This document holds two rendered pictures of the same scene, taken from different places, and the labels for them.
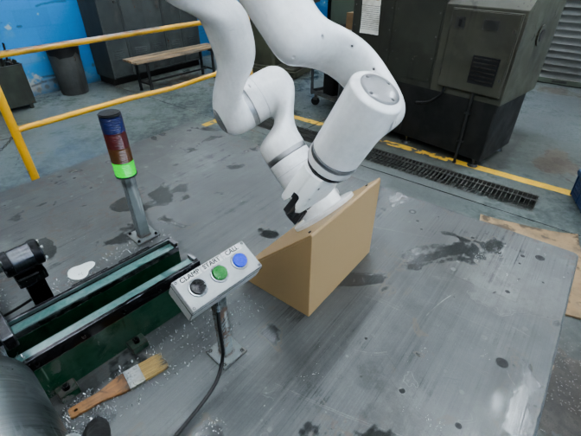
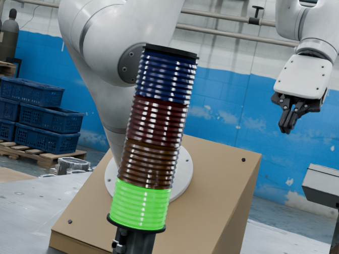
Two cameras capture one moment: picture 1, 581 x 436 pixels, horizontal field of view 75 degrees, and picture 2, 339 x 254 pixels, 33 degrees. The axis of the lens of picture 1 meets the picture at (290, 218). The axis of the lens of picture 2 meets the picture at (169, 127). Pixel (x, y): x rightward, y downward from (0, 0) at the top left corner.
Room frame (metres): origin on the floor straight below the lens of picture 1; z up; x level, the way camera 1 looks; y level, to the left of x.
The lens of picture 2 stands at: (1.11, 1.06, 1.19)
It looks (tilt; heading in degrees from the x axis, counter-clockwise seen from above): 5 degrees down; 257
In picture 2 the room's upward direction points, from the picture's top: 12 degrees clockwise
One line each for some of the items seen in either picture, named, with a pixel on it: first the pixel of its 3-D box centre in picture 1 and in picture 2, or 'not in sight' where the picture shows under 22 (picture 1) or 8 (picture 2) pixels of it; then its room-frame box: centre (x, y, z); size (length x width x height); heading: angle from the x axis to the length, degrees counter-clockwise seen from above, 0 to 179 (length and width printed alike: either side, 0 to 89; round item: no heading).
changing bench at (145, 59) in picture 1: (177, 67); not in sight; (5.63, 1.61, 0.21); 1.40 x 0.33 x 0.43; 140
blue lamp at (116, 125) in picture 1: (111, 123); (165, 77); (1.00, 0.49, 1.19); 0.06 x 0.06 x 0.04
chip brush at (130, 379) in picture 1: (120, 385); not in sight; (0.46, 0.37, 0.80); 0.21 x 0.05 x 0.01; 129
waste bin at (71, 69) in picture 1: (67, 68); not in sight; (5.21, 2.93, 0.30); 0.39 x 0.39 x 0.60
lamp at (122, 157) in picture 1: (120, 153); (148, 162); (1.00, 0.49, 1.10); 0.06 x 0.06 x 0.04
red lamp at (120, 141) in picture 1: (116, 138); (157, 120); (1.00, 0.49, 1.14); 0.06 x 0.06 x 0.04
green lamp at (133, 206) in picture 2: (124, 167); (140, 202); (1.00, 0.49, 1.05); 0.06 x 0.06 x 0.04
